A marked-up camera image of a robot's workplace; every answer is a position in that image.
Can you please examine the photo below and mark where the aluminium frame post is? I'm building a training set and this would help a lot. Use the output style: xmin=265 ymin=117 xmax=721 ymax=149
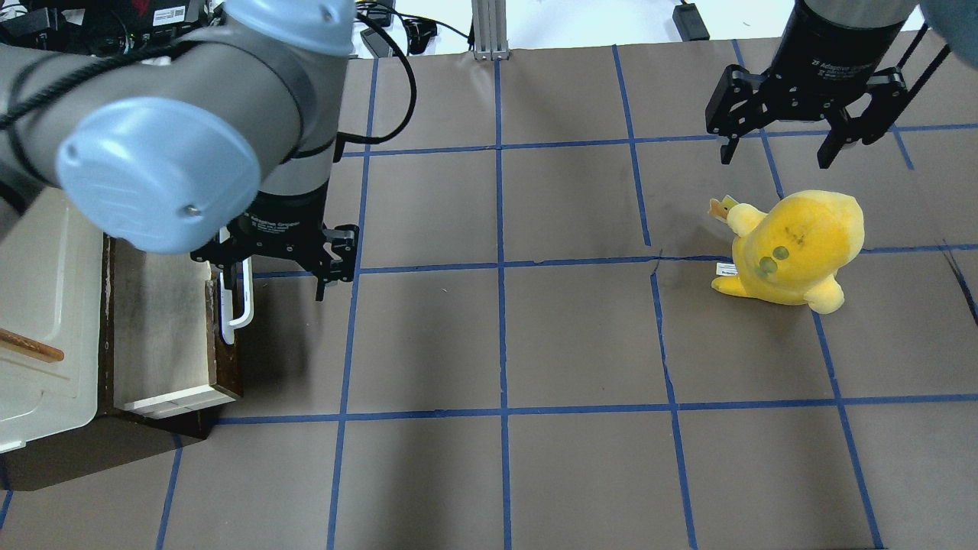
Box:
xmin=471 ymin=0 xmax=510 ymax=60

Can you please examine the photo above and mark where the silver robot arm near drawer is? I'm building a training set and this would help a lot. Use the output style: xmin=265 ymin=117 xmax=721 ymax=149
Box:
xmin=2 ymin=1 xmax=359 ymax=296

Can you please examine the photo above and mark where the cream white cabinet box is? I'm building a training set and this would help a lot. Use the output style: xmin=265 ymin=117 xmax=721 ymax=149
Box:
xmin=1 ymin=188 xmax=102 ymax=452

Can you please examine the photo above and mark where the small wooden stick handle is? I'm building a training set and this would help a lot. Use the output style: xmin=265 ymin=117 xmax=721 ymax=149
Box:
xmin=1 ymin=328 xmax=64 ymax=364

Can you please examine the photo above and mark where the yellow plush dinosaur toy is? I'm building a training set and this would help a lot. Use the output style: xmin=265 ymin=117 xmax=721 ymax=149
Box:
xmin=709 ymin=190 xmax=865 ymax=315

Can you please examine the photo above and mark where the black gripper near plush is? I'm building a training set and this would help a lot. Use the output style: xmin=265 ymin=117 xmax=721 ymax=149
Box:
xmin=704 ymin=4 xmax=908 ymax=170

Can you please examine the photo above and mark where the wooden drawer with white handle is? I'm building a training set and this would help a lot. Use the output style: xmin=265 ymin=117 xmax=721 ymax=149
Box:
xmin=111 ymin=240 xmax=255 ymax=420

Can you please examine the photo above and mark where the black power adapter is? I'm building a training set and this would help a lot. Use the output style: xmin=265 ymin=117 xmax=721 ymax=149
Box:
xmin=672 ymin=1 xmax=711 ymax=42

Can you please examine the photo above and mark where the black gripper near drawer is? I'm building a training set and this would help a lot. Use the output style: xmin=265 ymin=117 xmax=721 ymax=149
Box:
xmin=191 ymin=183 xmax=360 ymax=302

